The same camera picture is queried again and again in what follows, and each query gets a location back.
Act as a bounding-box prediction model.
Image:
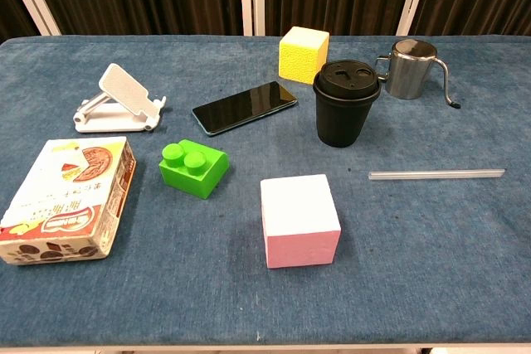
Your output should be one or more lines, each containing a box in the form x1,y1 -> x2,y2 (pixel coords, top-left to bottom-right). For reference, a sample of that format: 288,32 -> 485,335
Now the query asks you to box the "clear plastic straw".
368,168 -> 507,182

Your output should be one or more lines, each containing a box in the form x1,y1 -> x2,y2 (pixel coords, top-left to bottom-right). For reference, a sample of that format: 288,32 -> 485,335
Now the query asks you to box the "black lidded coffee cup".
312,59 -> 382,148

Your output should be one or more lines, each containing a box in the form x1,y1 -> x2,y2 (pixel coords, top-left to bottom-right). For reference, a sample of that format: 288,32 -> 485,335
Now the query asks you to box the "black smartphone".
192,80 -> 299,138

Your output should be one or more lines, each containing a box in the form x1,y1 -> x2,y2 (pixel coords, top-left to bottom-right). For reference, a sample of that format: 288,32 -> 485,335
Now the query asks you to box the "pink foam cube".
260,173 -> 343,269

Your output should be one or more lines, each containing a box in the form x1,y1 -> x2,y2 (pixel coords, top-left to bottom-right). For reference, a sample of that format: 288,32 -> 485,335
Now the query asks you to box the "green toy building brick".
158,138 -> 230,201

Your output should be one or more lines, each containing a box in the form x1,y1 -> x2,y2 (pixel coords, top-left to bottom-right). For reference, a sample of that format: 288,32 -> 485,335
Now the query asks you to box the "yellow foam cube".
278,26 -> 330,85

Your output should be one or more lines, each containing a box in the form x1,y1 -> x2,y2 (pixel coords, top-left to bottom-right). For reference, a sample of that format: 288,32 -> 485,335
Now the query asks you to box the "white folding phone stand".
72,62 -> 168,134

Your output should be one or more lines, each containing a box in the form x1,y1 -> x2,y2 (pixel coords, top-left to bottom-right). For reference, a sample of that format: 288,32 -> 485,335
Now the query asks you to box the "steel gooseneck pour-over kettle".
375,38 -> 462,109

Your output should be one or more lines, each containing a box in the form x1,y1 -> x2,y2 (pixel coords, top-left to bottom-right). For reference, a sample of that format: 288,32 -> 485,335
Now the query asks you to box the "blue table cloth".
0,34 -> 531,347

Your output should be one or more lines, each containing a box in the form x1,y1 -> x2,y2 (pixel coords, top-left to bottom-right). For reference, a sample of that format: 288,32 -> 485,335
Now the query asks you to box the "white and red snack box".
0,136 -> 138,266

